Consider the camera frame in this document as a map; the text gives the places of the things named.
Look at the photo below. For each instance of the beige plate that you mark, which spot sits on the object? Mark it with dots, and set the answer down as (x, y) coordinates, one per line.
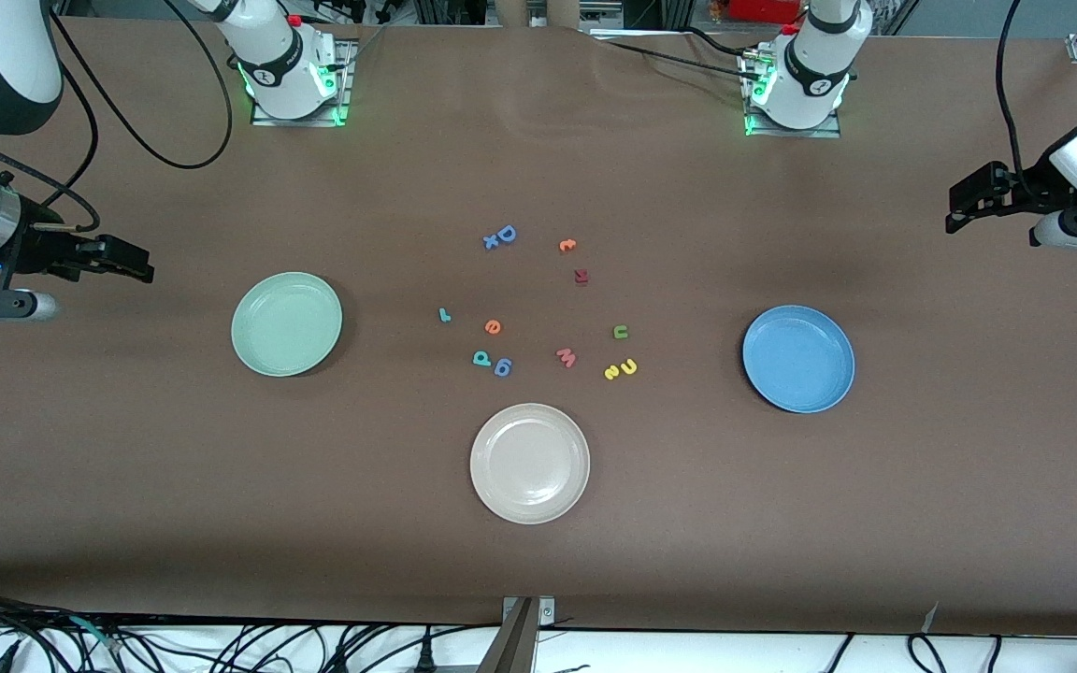
(529, 464)

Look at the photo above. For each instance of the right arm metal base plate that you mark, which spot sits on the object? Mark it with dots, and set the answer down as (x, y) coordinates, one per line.
(342, 84)

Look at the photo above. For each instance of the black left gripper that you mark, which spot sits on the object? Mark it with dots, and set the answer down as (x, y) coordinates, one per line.
(1032, 193)

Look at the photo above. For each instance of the pale green plate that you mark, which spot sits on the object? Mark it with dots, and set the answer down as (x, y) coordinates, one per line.
(286, 324)

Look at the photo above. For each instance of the white paper tag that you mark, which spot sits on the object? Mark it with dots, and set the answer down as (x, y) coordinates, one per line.
(929, 617)

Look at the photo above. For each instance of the blue foam letter D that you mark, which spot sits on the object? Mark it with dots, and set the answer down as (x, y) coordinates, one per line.
(510, 236)

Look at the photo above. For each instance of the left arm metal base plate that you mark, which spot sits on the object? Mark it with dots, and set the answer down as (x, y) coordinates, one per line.
(833, 131)

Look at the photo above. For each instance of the aluminium table edge bracket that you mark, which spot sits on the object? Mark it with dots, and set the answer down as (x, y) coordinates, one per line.
(515, 645)

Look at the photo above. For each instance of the pink foam letter w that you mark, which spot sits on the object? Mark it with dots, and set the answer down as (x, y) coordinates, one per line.
(567, 358)

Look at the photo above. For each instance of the red box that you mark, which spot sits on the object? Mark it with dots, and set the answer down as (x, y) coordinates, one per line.
(763, 9)

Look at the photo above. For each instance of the blue plate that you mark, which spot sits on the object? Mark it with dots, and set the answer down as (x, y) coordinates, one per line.
(798, 359)

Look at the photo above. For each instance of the teal foam letter with hole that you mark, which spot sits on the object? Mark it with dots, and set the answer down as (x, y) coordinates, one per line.
(481, 359)

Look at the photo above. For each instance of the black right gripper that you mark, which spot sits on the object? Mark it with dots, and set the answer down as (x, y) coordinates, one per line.
(41, 252)

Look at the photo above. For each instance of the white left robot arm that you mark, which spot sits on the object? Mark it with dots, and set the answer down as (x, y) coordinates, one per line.
(814, 65)

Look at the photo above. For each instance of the blue foam number six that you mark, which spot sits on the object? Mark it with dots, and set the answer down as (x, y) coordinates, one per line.
(502, 367)

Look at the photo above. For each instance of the black power plug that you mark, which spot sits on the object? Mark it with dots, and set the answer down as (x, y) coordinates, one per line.
(425, 659)

